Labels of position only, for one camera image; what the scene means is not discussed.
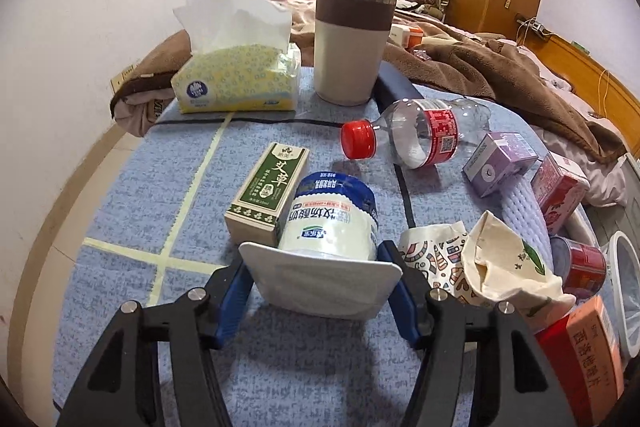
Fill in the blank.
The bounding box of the green herbal oil box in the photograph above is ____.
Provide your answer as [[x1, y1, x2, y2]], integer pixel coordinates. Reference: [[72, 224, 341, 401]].
[[224, 142, 310, 247]]

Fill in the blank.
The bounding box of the patterned paper cup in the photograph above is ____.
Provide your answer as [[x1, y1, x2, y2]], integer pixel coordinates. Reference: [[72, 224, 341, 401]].
[[398, 221, 473, 303]]

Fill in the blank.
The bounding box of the white yogurt bottle blue label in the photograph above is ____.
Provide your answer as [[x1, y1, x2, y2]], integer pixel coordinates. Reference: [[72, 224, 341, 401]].
[[279, 171, 378, 261]]

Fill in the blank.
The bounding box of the white foam fruit net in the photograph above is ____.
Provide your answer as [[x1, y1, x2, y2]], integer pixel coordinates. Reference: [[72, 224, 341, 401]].
[[499, 174, 553, 270]]

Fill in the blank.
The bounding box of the purple milk carton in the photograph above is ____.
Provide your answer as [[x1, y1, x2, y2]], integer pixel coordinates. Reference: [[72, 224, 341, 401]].
[[462, 132, 538, 197]]

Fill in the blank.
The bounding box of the clear plastic cola bottle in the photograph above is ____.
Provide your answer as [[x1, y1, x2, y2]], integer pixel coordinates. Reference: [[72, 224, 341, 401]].
[[340, 98, 491, 170]]

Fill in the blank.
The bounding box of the white trash bin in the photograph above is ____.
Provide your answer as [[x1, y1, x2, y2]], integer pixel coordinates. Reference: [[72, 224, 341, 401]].
[[564, 206, 640, 360]]

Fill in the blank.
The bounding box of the orange medicine box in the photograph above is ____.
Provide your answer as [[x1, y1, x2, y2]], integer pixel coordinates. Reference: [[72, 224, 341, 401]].
[[536, 296, 624, 426]]

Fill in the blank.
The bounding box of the cream cloth bag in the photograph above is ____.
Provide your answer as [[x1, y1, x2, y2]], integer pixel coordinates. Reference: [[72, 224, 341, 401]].
[[460, 211, 576, 332]]

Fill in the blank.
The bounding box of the red drink can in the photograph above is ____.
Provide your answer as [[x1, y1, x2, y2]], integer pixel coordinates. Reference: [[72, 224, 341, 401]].
[[550, 235, 606, 300]]

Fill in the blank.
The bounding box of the pink milk carton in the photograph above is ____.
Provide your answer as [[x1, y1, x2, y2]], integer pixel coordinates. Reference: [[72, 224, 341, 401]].
[[532, 152, 590, 234]]

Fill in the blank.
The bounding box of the yellow tissue pack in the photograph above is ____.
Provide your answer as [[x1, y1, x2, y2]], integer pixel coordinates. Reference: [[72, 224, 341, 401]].
[[171, 0, 302, 114]]

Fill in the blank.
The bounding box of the dark blue glasses case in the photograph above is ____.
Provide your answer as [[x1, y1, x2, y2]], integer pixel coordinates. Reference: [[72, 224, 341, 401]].
[[372, 61, 423, 113]]

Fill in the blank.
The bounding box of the wooden headboard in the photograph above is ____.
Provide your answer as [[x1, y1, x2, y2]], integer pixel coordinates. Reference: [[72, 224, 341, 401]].
[[515, 14, 639, 159]]

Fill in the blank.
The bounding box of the brown fleece blanket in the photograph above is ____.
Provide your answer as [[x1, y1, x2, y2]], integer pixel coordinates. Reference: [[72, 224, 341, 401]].
[[110, 15, 628, 165]]

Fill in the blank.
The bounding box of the beige brown lidded cup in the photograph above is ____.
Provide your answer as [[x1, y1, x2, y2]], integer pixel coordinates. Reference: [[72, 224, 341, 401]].
[[314, 0, 397, 106]]

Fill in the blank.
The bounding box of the white orange box on bed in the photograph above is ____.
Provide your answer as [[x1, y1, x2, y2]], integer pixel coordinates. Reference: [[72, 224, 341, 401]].
[[388, 23, 424, 51]]

